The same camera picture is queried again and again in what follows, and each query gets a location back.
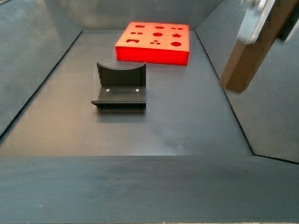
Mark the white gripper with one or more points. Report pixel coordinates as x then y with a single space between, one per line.
257 13

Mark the red shape sorting board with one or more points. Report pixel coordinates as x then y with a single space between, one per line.
155 43

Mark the black curved holder stand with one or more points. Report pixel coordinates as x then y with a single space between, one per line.
122 87

